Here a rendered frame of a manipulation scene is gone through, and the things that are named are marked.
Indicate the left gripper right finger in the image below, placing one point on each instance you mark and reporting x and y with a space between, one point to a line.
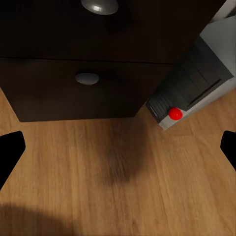
228 146

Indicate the cabinet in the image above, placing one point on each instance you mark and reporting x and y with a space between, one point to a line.
89 59

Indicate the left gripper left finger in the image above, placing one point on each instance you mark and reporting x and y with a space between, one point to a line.
12 146

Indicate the desktop computer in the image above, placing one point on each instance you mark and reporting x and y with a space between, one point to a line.
206 72

